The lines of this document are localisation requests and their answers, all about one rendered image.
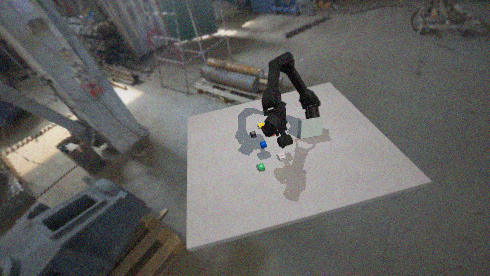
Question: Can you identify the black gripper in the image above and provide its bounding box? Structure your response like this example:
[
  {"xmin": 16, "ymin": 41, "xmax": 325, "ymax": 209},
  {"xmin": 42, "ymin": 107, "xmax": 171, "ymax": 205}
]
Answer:
[{"xmin": 275, "ymin": 120, "xmax": 293, "ymax": 148}]

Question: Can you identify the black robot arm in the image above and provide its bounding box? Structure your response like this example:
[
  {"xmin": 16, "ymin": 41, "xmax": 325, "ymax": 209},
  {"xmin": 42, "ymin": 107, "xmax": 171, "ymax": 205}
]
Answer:
[{"xmin": 261, "ymin": 51, "xmax": 321, "ymax": 137}]

